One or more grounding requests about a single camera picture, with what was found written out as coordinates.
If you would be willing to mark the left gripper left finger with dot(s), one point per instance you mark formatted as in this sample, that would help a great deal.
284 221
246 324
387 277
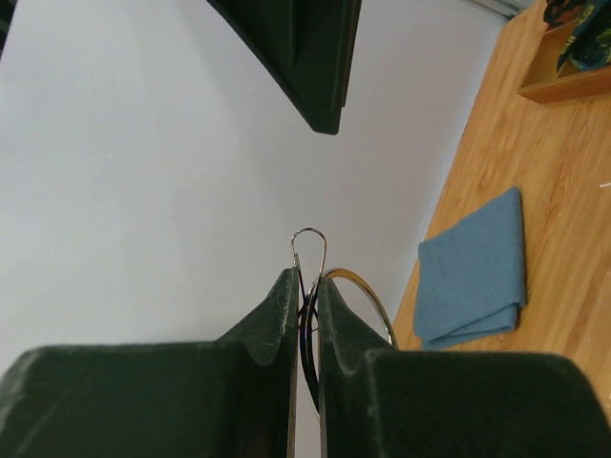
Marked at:
231 397

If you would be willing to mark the folded blue cloth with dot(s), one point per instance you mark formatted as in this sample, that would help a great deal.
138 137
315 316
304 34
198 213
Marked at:
472 277

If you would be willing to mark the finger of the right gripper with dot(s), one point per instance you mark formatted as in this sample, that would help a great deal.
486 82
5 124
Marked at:
307 48

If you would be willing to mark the wooden compartment tray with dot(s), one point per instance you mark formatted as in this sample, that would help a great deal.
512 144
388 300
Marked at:
543 83

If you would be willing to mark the silver metal keyring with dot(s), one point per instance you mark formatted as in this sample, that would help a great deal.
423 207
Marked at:
308 312

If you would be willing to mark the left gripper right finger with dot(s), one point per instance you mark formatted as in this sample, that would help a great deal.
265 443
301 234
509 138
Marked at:
379 401

